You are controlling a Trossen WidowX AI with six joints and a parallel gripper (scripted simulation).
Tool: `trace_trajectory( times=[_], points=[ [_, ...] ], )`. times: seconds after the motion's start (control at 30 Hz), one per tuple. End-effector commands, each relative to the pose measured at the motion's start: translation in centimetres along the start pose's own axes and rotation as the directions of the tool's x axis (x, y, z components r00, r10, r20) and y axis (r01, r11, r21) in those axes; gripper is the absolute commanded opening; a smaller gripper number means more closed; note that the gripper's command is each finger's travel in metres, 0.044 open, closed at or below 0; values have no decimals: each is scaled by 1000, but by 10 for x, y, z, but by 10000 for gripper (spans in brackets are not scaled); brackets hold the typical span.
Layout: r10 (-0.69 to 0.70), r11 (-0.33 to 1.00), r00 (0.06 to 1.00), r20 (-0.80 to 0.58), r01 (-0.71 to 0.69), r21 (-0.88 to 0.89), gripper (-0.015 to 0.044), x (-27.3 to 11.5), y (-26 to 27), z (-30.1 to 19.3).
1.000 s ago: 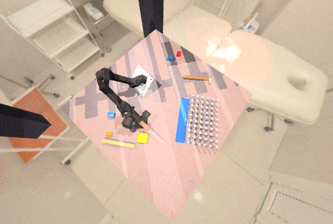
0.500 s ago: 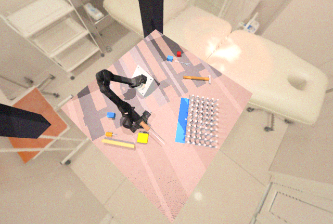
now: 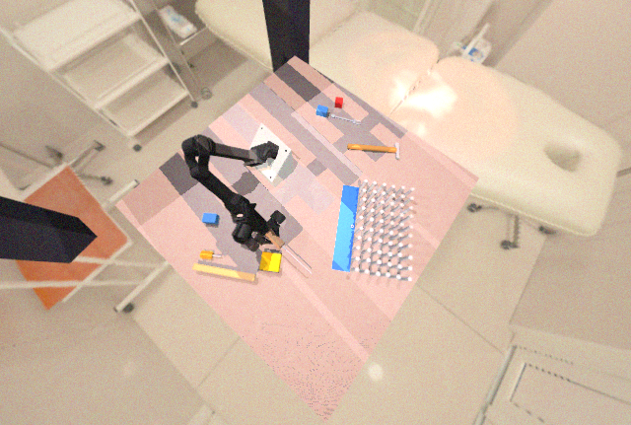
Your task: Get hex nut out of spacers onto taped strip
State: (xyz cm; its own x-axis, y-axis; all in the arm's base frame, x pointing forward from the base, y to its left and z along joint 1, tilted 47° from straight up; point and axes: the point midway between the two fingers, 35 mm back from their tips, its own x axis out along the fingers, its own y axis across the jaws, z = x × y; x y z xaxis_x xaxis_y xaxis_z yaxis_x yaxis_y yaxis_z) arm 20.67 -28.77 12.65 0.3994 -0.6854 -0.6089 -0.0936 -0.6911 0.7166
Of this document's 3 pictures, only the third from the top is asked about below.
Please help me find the blue flat strip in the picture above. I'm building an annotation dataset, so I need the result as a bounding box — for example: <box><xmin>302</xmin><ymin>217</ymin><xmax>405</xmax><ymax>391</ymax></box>
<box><xmin>332</xmin><ymin>185</ymin><xmax>359</xmax><ymax>272</ymax></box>

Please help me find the small blue block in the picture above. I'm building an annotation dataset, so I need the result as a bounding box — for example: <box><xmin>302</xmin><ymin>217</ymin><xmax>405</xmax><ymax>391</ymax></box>
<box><xmin>202</xmin><ymin>213</ymin><xmax>219</xmax><ymax>225</ymax></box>
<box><xmin>316</xmin><ymin>105</ymin><xmax>328</xmax><ymax>117</ymax></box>

